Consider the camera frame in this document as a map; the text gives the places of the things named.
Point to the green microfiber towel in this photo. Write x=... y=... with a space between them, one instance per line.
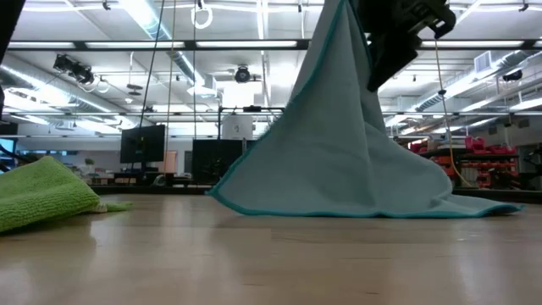
x=38 y=195

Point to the black metal table frame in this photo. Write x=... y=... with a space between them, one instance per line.
x=148 y=190

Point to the blue-lit screen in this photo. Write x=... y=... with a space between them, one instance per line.
x=6 y=150

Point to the black ceiling-hung camera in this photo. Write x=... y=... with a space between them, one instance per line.
x=242 y=74

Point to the black overhead beam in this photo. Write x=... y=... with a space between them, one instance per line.
x=190 y=43

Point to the shelf with red bins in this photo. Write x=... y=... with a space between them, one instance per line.
x=487 y=165

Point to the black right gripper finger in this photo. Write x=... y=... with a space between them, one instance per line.
x=404 y=55
x=380 y=63

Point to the black computer monitor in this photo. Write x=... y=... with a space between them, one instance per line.
x=142 y=146

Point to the silver ceiling duct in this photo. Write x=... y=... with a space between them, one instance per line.
x=466 y=80
x=148 y=21

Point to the blue microfiber towel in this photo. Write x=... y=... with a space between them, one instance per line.
x=339 y=169

